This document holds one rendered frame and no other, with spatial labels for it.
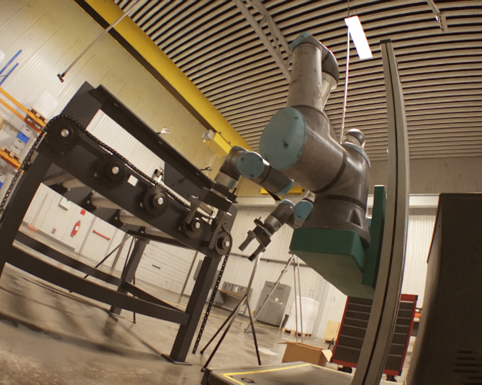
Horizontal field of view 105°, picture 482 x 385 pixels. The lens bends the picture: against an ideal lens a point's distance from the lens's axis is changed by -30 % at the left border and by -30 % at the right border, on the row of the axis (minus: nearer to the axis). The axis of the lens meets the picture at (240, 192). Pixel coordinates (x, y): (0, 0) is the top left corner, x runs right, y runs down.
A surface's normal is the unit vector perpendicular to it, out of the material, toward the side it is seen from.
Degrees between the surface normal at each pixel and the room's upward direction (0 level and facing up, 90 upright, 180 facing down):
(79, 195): 90
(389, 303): 90
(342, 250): 90
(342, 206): 70
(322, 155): 114
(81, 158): 90
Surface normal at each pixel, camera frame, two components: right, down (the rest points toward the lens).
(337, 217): -0.17, -0.74
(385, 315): -0.54, -0.50
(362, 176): 0.49, -0.21
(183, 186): 0.78, -0.01
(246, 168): 0.25, 0.12
